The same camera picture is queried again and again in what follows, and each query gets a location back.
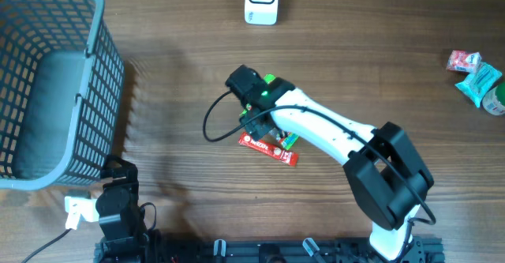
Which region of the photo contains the white barcode scanner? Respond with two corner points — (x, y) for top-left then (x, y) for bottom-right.
(244, 0), (279, 25)

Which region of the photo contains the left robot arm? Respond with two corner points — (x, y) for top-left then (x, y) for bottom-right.
(94, 155), (160, 263)

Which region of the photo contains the small red-white snack packet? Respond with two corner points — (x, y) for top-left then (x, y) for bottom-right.
(446, 51), (481, 73)

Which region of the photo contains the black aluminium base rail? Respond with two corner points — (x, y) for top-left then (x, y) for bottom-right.
(93, 238), (446, 263)

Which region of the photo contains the grey plastic shopping basket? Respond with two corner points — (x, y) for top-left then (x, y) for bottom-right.
(1, 0), (125, 190)

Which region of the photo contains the teal wet wipes pack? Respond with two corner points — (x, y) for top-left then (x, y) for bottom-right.
(454, 62), (503, 108)

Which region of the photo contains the Haribo gummy candy bag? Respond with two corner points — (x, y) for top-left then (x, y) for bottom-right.
(244, 73), (299, 150)

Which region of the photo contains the black left camera cable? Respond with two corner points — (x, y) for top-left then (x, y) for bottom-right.
(20, 227), (73, 263)

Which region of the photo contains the green-lidded Knorr jar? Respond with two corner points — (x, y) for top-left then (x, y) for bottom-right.
(482, 83), (505, 116)

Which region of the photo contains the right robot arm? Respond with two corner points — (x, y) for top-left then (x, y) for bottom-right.
(233, 78), (434, 261)

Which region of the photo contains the red chocolate bar wrapper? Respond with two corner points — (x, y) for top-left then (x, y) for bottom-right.
(238, 132), (299, 167)

